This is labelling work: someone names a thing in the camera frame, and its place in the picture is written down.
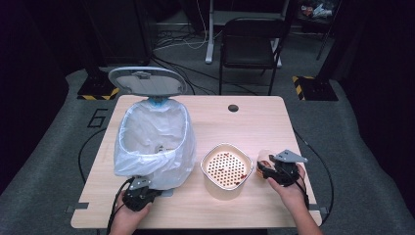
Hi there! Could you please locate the grey lidded trash can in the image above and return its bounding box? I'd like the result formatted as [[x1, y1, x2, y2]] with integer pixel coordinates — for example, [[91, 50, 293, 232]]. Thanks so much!
[[108, 66, 198, 198]]

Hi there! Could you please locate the person's left hand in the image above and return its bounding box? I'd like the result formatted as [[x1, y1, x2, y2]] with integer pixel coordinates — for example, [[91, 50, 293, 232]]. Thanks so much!
[[113, 190, 154, 229]]

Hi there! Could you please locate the cluttered dark shelf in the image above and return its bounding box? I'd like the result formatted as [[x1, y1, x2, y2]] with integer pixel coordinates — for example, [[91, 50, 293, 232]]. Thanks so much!
[[298, 0, 341, 23]]

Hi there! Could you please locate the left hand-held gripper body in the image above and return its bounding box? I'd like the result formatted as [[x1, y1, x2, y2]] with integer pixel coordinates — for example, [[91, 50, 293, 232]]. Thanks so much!
[[121, 176, 155, 212]]

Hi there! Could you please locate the orange-brown round object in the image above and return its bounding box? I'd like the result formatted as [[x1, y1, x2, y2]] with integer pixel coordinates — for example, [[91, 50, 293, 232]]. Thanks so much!
[[255, 149, 276, 179]]

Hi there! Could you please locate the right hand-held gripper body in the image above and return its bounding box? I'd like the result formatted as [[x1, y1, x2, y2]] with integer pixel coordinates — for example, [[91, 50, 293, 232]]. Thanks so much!
[[269, 149, 309, 188]]

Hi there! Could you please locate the black folding chair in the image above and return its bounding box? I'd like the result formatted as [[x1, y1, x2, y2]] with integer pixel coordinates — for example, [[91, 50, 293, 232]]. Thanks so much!
[[218, 17, 289, 97]]

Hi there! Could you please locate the bundle of floor cables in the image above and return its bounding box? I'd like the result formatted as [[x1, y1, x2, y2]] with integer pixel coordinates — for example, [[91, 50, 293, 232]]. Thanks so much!
[[151, 23, 209, 53]]

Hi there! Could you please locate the beige round container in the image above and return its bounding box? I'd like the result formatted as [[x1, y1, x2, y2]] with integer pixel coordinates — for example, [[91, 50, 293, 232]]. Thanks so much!
[[200, 142, 254, 198]]

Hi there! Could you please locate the white desk frame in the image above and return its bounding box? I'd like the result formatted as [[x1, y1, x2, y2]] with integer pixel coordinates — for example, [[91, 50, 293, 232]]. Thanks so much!
[[205, 0, 291, 69]]

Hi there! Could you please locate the black floor cable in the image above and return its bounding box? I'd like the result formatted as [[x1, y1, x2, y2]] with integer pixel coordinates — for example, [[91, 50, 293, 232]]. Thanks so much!
[[293, 127, 335, 227], [77, 127, 108, 184]]

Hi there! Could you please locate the person's right hand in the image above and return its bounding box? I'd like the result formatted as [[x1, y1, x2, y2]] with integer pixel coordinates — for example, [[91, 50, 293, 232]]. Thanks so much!
[[266, 164, 308, 213]]

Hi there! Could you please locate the white plastic trash bag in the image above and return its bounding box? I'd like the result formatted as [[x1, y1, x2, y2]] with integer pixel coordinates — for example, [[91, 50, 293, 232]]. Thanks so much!
[[113, 97, 198, 191]]

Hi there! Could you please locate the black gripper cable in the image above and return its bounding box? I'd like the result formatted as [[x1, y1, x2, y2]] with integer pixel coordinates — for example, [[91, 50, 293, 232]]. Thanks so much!
[[106, 176, 135, 235], [287, 169, 310, 210]]

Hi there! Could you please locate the striped-edge black stand base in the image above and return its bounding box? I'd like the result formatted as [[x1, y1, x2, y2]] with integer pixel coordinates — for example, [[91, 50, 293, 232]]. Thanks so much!
[[76, 69, 121, 101], [292, 74, 340, 102]]

